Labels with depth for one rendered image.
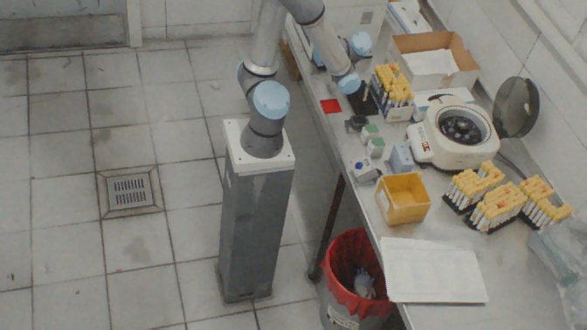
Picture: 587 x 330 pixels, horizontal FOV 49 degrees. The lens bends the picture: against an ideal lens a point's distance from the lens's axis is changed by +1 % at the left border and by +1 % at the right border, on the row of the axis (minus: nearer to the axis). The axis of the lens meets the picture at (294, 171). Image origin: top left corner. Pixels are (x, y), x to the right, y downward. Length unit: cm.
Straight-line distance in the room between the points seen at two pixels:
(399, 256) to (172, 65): 224
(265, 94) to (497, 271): 91
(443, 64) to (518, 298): 102
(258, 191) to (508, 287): 87
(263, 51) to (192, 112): 158
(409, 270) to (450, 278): 13
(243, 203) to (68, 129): 150
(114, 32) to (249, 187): 195
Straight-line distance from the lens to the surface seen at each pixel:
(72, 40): 395
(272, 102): 201
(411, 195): 219
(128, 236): 306
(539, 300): 213
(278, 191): 226
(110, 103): 364
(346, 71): 204
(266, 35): 201
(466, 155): 227
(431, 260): 204
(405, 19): 284
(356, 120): 237
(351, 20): 253
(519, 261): 218
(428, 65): 263
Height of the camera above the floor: 250
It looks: 49 degrees down
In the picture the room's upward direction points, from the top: 11 degrees clockwise
